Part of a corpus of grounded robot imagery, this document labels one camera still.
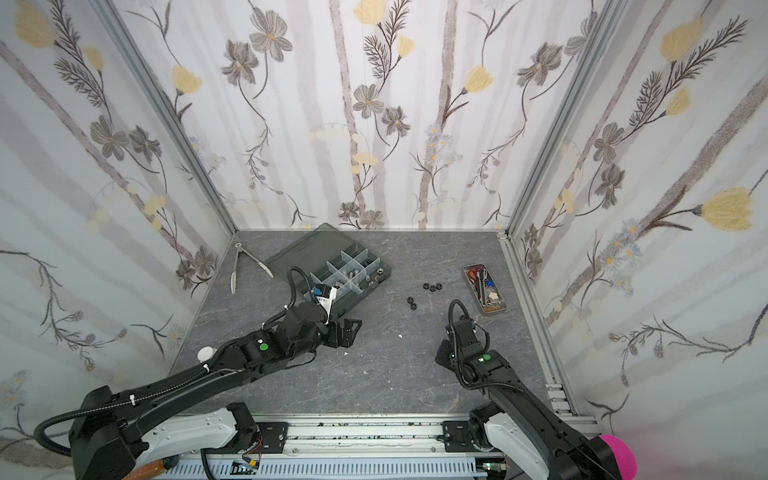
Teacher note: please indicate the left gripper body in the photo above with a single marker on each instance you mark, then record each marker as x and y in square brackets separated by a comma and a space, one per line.
[329, 335]

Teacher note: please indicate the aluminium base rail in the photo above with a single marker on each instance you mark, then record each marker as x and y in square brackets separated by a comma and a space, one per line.
[381, 446]

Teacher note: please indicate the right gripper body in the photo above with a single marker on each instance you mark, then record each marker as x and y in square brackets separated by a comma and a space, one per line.
[447, 354]

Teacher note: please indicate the white pill bottle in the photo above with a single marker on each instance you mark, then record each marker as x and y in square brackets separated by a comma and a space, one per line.
[205, 354]

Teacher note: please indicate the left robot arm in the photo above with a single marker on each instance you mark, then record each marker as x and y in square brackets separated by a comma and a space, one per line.
[108, 436]

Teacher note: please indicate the small tray with tools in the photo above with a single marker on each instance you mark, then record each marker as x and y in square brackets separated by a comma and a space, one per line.
[484, 288]

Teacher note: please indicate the amber bottle black cap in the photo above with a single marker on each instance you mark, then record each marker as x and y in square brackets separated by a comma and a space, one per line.
[147, 472]

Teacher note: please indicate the pink plastic cup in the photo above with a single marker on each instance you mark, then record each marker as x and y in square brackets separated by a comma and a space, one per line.
[624, 456]

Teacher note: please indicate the green compartment organizer box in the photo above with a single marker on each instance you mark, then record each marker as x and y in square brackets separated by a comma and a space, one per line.
[333, 258]

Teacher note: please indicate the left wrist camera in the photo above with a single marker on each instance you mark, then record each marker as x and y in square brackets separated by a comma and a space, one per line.
[325, 296]

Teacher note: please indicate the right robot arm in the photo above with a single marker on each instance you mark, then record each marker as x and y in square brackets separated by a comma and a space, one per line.
[541, 443]

